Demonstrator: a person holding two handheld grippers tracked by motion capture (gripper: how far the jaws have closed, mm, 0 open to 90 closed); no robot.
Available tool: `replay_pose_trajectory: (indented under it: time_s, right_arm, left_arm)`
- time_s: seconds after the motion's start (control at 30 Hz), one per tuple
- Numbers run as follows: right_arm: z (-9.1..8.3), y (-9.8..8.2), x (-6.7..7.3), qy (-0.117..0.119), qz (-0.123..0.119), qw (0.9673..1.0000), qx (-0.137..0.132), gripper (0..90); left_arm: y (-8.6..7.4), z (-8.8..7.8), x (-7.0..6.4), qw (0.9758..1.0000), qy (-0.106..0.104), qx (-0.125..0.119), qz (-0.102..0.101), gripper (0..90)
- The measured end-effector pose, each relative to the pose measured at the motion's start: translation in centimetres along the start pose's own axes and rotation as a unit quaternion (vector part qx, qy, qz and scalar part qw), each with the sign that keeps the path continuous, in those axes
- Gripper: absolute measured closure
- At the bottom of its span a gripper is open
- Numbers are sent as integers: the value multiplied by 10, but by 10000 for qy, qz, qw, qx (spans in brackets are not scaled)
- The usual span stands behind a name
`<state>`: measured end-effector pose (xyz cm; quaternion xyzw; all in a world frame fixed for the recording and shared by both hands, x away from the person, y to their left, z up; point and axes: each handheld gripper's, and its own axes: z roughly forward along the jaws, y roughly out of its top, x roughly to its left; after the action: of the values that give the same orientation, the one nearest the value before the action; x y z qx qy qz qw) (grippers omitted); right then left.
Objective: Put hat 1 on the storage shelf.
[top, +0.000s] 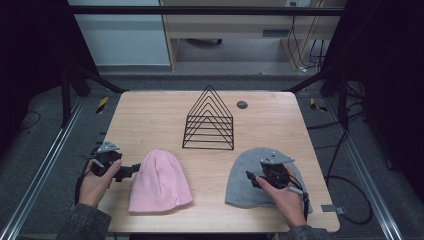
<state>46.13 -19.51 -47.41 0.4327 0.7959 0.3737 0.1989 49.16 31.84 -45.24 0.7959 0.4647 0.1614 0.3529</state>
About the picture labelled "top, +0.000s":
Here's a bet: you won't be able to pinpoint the hanging yellow cable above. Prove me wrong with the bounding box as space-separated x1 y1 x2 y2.
290 0 325 71

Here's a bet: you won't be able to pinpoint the pink knit beanie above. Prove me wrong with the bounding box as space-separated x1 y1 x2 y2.
128 148 194 214

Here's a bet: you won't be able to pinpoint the person's right hand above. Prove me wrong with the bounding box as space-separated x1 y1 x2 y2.
255 165 308 230

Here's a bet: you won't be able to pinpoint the black metal stand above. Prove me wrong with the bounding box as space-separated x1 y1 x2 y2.
59 62 128 130
282 64 352 130

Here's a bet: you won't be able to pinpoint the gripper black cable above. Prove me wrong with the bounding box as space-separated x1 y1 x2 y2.
288 174 311 221
74 159 95 206

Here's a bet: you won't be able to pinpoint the yellow black striped tape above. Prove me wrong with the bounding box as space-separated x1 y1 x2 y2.
96 96 110 115
309 97 329 113

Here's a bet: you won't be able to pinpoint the person's left hand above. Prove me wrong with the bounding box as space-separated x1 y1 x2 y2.
78 159 123 210

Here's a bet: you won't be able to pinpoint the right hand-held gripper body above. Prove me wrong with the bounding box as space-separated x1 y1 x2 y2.
259 151 296 190

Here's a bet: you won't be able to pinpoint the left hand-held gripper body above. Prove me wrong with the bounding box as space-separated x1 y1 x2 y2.
89 139 124 178

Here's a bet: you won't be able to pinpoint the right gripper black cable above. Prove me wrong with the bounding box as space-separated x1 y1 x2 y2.
288 174 311 221

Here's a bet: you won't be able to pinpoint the black curtain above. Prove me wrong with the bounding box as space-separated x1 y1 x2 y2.
320 0 424 203
0 0 100 158

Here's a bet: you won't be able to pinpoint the grey knit beanie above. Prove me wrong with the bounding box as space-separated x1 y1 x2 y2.
224 147 314 215

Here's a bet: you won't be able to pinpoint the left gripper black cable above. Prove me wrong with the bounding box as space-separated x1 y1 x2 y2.
74 159 95 206

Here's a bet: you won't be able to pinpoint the black wire triangular rack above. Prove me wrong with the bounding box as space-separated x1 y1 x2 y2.
181 84 235 151

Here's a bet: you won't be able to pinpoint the white cabinet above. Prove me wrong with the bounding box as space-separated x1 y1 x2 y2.
67 0 171 67

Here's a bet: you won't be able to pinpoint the aluminium floor rail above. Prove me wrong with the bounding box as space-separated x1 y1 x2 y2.
324 98 405 240
0 96 86 240

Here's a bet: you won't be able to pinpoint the hanging black cables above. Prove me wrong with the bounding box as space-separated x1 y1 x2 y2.
287 14 327 73

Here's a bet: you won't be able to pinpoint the thin black floor cable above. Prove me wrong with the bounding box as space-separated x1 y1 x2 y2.
16 110 42 132

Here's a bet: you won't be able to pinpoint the black metal frame bar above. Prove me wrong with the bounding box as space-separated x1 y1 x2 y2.
68 5 346 17

